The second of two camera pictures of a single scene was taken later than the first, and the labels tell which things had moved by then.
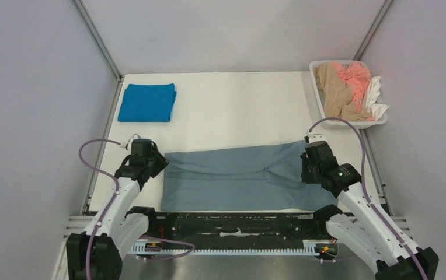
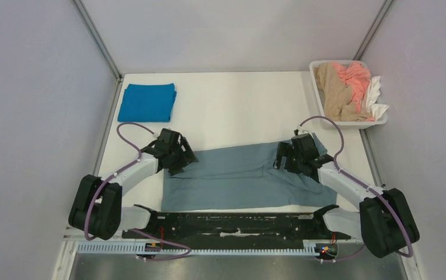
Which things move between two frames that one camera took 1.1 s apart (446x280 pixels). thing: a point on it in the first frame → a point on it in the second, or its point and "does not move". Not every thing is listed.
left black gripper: x=161 y=162 → x=188 y=154
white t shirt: x=376 y=110 does not move
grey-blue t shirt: x=268 y=177 does not move
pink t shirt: x=358 y=76 does not move
